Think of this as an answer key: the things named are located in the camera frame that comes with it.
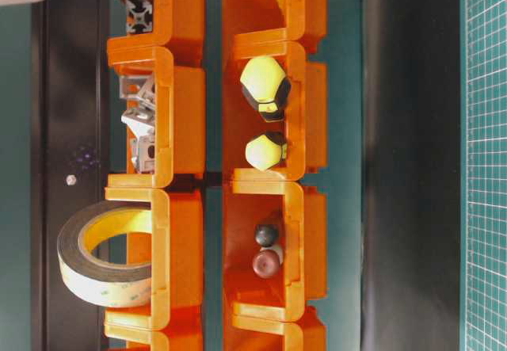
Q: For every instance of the black aluminium extrusion profile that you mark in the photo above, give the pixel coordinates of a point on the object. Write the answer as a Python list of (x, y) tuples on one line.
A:
[(140, 17)]

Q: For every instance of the silver corner bracket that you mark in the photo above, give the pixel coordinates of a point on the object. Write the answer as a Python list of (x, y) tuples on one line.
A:
[(140, 88), (140, 121), (142, 154)]

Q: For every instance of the large yellow black screwdriver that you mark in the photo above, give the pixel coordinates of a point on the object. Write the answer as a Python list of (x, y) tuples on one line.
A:
[(266, 87)]

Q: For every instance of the orange storage bin rack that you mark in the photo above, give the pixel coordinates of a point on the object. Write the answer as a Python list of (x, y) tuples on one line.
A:
[(243, 311)]

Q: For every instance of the red white handle screwdriver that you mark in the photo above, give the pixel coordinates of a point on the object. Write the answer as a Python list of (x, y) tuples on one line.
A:
[(277, 248)]

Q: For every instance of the green cutting mat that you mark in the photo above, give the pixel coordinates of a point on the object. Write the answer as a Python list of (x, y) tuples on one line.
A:
[(483, 208)]

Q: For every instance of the black handle screwdriver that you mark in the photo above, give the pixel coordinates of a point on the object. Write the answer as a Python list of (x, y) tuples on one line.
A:
[(266, 235)]

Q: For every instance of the silver corner bracket lower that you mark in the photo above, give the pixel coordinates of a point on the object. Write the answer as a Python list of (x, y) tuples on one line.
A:
[(142, 154)]

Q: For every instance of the small yellow black screwdriver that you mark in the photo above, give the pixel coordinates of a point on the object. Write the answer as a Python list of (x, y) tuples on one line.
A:
[(266, 151)]

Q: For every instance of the silver corner bracket upper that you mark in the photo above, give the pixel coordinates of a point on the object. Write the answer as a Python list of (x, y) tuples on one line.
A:
[(140, 88)]

